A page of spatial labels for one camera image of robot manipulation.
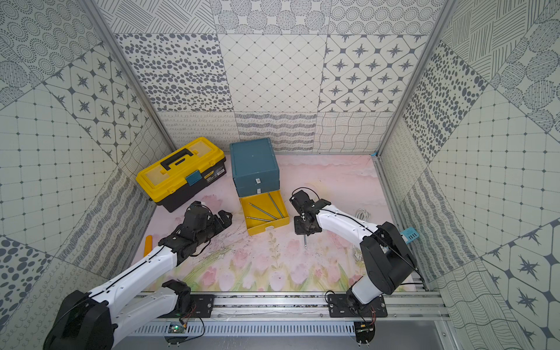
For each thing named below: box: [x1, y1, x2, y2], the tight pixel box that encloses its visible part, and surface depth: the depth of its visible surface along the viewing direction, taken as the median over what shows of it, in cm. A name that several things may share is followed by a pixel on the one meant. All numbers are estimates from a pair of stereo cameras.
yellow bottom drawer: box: [239, 189, 291, 237], surface depth 100 cm
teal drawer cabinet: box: [228, 137, 280, 198], surface depth 90 cm
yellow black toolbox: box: [135, 137, 227, 213], surface depth 95 cm
